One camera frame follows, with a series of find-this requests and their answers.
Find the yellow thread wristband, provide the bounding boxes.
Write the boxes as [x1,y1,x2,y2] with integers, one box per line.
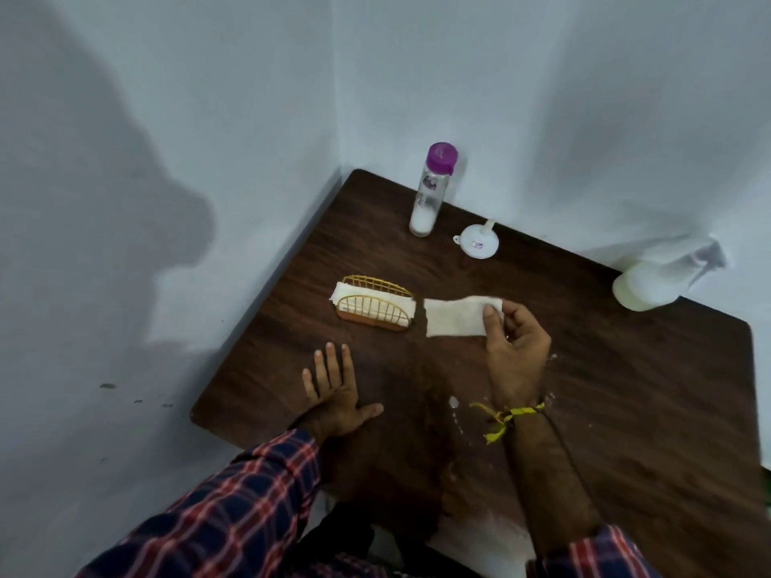
[470,402,547,446]

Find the white plastic funnel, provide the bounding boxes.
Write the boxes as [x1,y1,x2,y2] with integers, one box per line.
[453,219,500,260]

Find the stack of white napkins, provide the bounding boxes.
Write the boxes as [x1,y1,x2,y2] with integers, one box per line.
[329,281,418,322]

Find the person's left forearm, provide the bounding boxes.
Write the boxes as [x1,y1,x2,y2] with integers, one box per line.
[75,415,323,578]

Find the person's right forearm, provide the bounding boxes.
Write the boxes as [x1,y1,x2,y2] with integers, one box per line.
[503,408,663,578]

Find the clear bottle with purple cap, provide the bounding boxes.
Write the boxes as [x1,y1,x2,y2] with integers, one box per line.
[409,142,459,238]

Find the person's right hand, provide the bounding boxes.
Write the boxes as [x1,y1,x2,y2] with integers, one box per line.
[482,299,552,411]

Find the white paper napkin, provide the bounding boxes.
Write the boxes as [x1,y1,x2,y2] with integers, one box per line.
[423,295,504,339]

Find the gold wire napkin holder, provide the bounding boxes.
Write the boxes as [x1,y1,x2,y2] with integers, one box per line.
[335,275,416,333]

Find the white spray bottle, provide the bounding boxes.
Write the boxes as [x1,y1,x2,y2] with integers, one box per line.
[612,234,728,312]

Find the person's legs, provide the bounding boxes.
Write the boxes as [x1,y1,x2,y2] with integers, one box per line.
[283,502,483,578]

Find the person's left hand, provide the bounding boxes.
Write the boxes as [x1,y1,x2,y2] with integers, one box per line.
[298,342,384,443]

